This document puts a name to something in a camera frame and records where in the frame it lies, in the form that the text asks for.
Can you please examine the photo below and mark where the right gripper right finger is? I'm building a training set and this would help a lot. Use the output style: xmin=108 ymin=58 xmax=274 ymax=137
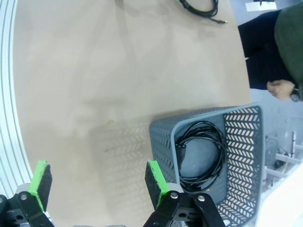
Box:
xmin=142 ymin=160 xmax=225 ymax=227

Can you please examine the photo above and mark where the black wristwatch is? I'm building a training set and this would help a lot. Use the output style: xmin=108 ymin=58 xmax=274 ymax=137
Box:
xmin=290 ymin=86 xmax=301 ymax=102

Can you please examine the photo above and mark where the black power cable with plug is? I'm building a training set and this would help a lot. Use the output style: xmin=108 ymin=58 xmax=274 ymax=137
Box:
xmin=175 ymin=121 xmax=227 ymax=192

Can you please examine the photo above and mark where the grey perforated plastic basket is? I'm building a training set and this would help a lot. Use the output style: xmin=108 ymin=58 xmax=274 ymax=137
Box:
xmin=148 ymin=102 xmax=265 ymax=227

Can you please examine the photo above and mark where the person in green henley sweater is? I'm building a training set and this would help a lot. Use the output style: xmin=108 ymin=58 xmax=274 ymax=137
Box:
xmin=238 ymin=3 xmax=303 ymax=102

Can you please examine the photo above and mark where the thin black cable coil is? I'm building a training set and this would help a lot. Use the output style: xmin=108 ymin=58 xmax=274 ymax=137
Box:
xmin=178 ymin=0 xmax=228 ymax=25

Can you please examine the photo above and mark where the person's left hand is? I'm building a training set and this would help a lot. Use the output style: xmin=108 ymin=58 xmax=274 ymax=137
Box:
xmin=267 ymin=79 xmax=296 ymax=101

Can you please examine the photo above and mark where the aluminium table edge rail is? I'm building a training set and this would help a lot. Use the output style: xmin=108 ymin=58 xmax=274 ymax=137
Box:
xmin=0 ymin=0 xmax=34 ymax=187

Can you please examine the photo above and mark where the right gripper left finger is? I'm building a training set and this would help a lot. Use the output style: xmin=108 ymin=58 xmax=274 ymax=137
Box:
xmin=0 ymin=160 xmax=54 ymax=227

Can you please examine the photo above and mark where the white side table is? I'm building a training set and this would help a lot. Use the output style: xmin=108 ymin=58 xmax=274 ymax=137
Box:
xmin=257 ymin=160 xmax=303 ymax=227

